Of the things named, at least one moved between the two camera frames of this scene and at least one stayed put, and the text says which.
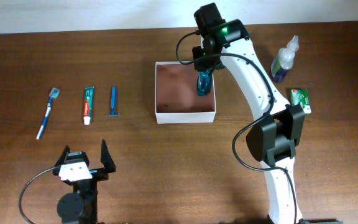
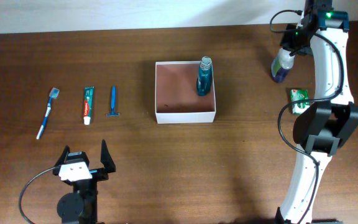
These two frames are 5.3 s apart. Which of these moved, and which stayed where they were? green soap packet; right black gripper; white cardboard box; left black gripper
Moved: right black gripper
Stayed: white cardboard box; green soap packet; left black gripper
